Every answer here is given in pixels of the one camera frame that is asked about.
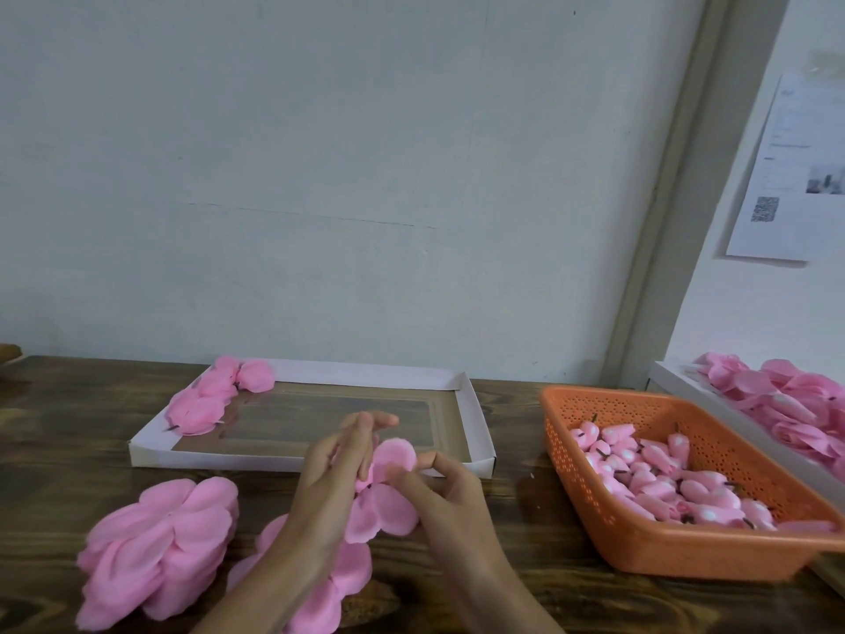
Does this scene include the person's left hand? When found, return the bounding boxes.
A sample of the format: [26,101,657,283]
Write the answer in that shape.
[290,411,401,579]

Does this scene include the person's right hand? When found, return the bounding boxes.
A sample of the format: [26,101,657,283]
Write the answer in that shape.
[383,450,511,592]

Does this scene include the pink rose being assembled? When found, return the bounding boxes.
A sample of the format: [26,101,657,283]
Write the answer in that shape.
[346,437,422,545]

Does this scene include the white shallow tray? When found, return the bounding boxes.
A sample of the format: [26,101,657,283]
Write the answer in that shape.
[128,358,498,479]

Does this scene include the stack of pink petals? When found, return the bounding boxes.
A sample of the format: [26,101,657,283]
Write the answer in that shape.
[227,512,374,634]
[75,476,240,632]

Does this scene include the group of finished pink roses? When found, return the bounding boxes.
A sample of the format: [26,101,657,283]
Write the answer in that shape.
[165,356,277,437]

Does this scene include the pink rose buds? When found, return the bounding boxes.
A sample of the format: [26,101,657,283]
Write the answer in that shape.
[570,419,836,534]

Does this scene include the pile of pink petals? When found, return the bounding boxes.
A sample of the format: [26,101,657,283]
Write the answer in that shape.
[693,352,845,478]

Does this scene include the person's right forearm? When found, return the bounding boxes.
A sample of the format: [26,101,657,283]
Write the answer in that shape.
[442,554,567,634]

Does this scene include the orange plastic basket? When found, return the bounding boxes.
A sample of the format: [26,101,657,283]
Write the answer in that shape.
[540,385,845,584]

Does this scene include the white paper notice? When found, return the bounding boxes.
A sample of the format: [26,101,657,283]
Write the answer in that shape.
[726,75,845,265]

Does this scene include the grey door frame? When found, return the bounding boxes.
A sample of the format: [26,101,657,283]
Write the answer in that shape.
[600,0,787,388]

